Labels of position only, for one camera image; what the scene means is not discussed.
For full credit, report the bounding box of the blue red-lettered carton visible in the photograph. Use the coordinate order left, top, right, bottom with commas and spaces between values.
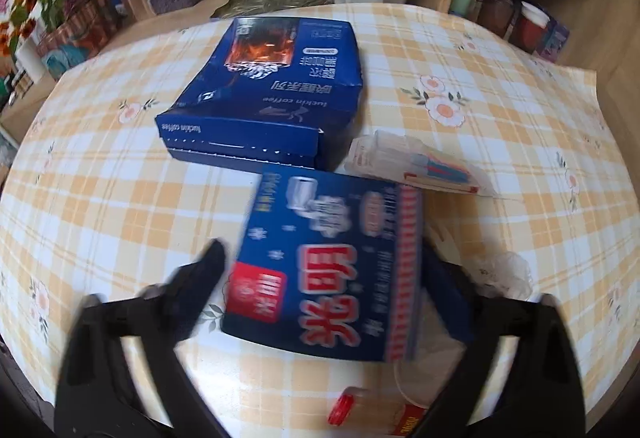
219, 163, 474, 364

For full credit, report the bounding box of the blue luckin coffee box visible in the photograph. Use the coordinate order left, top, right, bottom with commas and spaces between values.
155, 16, 363, 172

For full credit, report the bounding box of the clear plastic cup lid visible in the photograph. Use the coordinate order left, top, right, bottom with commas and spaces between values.
464, 252, 533, 300

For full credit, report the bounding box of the small red-capped bottle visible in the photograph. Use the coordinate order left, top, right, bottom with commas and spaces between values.
326, 386, 426, 437

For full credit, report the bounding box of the yellow plaid tablecloth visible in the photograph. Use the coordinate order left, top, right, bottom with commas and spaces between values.
1, 5, 639, 408

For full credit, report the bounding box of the red paper cup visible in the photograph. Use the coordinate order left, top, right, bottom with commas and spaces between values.
512, 2, 550, 54

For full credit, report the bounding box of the striped tin flower box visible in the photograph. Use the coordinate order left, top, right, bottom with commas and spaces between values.
36, 0, 122, 80

